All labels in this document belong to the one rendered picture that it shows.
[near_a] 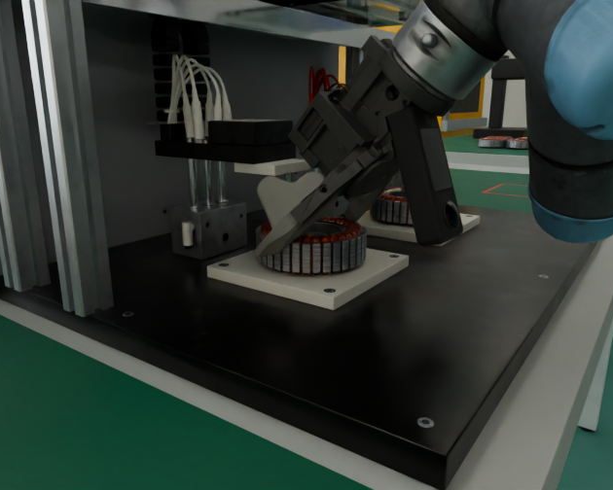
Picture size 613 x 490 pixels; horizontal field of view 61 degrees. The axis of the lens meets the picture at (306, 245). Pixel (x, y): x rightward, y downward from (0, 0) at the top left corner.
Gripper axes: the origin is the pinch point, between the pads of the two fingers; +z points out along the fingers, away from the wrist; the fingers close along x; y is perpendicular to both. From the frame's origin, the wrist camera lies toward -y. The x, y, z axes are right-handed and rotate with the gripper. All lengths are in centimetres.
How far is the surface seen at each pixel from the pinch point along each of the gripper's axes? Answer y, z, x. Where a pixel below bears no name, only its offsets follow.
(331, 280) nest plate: -5.2, -2.6, 4.1
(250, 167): 8.7, -2.8, 3.0
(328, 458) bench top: -15.5, -7.2, 21.1
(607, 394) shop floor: -71, 44, -140
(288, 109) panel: 26.8, 6.6, -29.4
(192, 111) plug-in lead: 18.1, -1.7, 3.1
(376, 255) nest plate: -4.9, -2.3, -5.5
